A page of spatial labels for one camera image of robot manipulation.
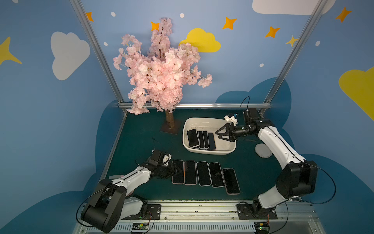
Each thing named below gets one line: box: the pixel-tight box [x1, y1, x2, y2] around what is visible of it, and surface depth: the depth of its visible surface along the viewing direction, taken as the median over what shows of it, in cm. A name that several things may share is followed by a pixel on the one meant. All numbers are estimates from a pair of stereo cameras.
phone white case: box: [195, 160, 212, 187], surface depth 90 cm
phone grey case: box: [202, 130, 210, 150], surface depth 103 cm
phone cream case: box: [187, 128, 200, 149], surface depth 106 cm
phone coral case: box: [171, 159, 185, 185], surface depth 85 cm
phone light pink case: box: [207, 161, 225, 188], surface depth 88 cm
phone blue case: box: [198, 130, 206, 149], surface depth 103 cm
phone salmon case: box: [207, 132, 217, 151], surface depth 102 cm
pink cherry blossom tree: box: [112, 17, 213, 129], surface depth 69 cm
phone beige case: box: [222, 167, 241, 195], surface depth 87 cm
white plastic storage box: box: [182, 117, 237, 156], surface depth 103 cm
